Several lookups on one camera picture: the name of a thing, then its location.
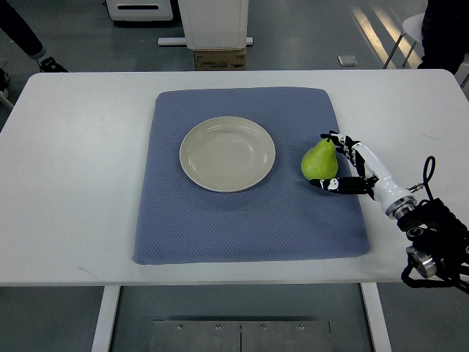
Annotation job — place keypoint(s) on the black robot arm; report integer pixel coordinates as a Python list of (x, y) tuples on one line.
[(438, 254)]

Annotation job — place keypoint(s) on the green pear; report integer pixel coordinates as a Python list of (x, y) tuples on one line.
[(320, 162)]

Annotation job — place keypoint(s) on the white table leg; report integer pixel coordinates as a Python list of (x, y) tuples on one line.
[(106, 318), (375, 317)]

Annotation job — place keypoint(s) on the blue textured mat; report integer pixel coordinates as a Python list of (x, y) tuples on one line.
[(281, 218)]

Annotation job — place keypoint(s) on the white table leg right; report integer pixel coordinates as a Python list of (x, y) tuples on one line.
[(375, 317)]

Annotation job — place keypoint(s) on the person in dark trousers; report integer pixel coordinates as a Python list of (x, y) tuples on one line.
[(15, 27)]

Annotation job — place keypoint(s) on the white chair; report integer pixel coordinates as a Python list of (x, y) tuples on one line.
[(411, 27)]

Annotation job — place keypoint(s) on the person in dark clothes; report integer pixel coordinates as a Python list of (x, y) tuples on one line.
[(444, 35)]

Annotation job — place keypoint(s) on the small grey floor plate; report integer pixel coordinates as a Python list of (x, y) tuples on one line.
[(347, 60)]

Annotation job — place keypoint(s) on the grey metal base plate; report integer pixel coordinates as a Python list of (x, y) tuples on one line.
[(251, 335)]

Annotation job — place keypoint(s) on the white machine with slot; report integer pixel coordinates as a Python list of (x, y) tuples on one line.
[(139, 10)]

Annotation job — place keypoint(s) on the cardboard box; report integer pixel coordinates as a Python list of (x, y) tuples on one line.
[(225, 60)]

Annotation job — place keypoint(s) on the white floor bar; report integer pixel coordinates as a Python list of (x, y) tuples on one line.
[(172, 42)]

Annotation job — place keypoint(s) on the white cabinet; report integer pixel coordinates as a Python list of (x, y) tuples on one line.
[(214, 24)]

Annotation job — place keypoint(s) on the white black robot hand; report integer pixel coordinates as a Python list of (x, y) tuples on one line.
[(372, 178)]

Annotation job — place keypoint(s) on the white table leg left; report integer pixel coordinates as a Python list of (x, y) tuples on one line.
[(106, 318)]

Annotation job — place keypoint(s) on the beige round plate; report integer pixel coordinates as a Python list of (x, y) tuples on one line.
[(227, 154)]

